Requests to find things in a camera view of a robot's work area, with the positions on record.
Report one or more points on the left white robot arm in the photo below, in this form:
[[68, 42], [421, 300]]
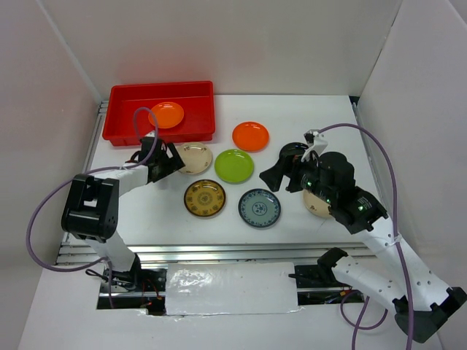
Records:
[[92, 207]]

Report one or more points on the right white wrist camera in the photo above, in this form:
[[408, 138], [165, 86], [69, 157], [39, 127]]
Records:
[[315, 141]]

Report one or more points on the black plate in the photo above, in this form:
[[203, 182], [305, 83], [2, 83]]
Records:
[[290, 149]]

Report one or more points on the cream floral plate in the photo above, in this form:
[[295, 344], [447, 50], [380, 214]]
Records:
[[316, 206], [196, 156]]

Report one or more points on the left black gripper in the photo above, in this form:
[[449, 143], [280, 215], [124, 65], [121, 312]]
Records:
[[174, 162]]

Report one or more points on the white foil cover panel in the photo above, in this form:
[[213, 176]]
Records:
[[224, 289]]

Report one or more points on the yellow patterned plate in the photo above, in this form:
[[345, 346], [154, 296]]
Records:
[[204, 198]]

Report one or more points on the aluminium front rail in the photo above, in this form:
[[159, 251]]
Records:
[[80, 254]]

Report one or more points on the orange plate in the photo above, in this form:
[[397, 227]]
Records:
[[250, 136], [166, 115]]

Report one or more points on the red plastic bin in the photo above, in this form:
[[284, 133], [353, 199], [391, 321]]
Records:
[[126, 121]]

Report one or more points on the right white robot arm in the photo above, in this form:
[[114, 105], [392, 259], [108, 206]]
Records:
[[420, 302]]

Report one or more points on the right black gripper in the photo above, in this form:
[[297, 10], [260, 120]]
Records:
[[273, 176]]

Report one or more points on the blue floral plate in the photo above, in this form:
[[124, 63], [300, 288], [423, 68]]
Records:
[[259, 208]]

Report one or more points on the lime green plate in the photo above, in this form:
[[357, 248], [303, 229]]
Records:
[[234, 166]]

